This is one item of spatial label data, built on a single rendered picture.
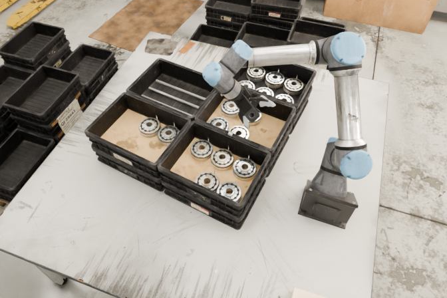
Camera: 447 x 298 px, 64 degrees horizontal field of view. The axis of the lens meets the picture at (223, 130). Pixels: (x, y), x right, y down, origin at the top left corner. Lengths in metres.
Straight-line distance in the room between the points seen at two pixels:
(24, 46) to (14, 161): 0.94
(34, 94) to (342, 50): 2.02
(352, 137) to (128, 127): 1.04
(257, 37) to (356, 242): 1.93
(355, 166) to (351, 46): 0.43
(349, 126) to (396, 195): 1.43
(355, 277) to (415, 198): 1.28
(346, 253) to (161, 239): 0.78
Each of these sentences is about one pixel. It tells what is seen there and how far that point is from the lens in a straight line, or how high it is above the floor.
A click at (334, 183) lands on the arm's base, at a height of 0.92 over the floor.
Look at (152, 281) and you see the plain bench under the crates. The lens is 1.57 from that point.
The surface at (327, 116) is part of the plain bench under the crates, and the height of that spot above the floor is 0.70.
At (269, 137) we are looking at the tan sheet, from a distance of 1.74.
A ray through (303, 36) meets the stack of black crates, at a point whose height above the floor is 0.49.
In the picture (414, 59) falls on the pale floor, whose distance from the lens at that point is 3.89.
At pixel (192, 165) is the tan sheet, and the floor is 0.83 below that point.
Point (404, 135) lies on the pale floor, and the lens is 3.13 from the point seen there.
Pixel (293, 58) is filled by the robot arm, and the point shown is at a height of 1.28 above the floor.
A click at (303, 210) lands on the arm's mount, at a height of 0.72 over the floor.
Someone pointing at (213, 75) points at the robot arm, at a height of 1.34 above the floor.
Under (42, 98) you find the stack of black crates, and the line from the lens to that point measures 2.66.
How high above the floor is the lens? 2.18
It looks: 50 degrees down
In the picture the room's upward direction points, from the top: straight up
